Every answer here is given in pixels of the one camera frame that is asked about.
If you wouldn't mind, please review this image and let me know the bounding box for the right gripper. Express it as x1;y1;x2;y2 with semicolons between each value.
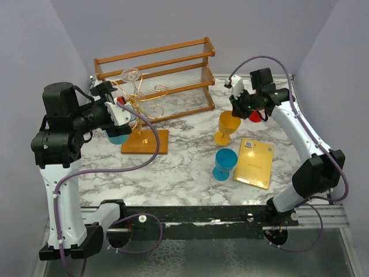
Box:
229;88;260;121

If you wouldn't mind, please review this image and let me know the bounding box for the red goblet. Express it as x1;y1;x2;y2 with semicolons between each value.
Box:
249;111;263;123

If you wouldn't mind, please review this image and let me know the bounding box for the yellow goblet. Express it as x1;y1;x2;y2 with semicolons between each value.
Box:
214;111;241;146

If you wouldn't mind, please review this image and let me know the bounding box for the blue goblet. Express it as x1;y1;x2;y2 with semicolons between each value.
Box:
104;130;129;145
212;148;238;181

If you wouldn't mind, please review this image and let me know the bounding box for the blue goblet front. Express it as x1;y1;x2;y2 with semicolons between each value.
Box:
212;148;238;181

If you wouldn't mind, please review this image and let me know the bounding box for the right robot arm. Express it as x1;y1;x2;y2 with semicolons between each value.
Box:
224;68;345;226

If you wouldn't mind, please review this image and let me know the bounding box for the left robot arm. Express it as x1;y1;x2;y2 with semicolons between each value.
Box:
31;81;131;261

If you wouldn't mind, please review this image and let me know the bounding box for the wooden two-tier shelf rack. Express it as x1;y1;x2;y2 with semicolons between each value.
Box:
94;37;216;123

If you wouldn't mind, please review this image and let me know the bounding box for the yellow padded envelope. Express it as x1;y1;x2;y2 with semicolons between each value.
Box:
234;138;274;190

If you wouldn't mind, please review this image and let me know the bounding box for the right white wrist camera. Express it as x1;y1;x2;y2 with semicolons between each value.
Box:
224;75;244;100

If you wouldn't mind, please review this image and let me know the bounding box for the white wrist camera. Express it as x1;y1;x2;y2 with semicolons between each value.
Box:
104;96;136;126
224;75;244;100

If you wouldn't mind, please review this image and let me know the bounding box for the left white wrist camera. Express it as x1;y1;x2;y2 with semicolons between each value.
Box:
104;96;136;126

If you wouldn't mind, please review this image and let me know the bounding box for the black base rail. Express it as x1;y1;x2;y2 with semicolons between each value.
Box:
107;205;298;241

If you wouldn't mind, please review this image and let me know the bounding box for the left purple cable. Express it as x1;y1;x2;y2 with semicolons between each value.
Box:
53;103;161;277

